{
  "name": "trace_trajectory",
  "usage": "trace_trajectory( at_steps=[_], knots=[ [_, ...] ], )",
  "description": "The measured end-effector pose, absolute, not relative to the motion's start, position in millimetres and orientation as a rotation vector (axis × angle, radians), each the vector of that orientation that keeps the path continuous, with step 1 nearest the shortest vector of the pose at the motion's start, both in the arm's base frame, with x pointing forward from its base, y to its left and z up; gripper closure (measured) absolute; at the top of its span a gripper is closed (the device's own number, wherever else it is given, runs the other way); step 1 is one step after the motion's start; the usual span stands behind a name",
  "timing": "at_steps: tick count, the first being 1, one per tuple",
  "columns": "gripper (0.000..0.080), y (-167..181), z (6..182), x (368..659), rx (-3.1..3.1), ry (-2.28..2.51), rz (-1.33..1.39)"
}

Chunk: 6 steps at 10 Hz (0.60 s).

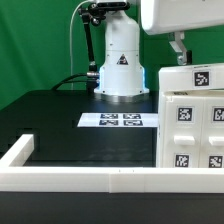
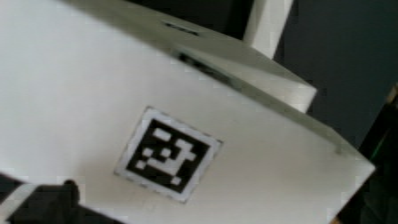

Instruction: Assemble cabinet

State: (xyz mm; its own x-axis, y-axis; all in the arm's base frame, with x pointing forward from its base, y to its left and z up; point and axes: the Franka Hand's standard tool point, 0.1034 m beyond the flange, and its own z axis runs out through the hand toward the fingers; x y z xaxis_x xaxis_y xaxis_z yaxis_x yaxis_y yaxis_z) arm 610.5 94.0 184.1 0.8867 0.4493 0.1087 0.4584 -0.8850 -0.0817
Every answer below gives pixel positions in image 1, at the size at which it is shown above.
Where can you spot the white cabinet top block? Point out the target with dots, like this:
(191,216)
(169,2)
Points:
(191,77)

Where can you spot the white marker base sheet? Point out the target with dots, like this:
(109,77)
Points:
(121,120)

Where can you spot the white U-shaped fence frame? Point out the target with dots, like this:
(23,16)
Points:
(15,175)

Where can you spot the white cabinet body box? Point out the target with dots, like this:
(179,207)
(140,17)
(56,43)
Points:
(161,115)

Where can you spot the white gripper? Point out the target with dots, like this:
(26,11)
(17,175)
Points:
(176,16)

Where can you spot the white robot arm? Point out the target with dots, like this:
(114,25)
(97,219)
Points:
(122,77)

